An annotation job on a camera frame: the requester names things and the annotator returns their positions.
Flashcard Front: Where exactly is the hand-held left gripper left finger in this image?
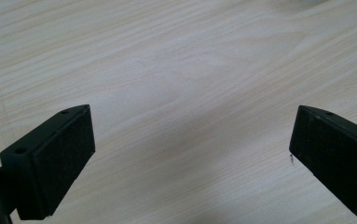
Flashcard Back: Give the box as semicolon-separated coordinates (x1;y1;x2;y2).
0;104;96;221

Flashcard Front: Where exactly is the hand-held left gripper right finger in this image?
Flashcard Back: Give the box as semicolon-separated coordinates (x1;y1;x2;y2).
288;105;357;222

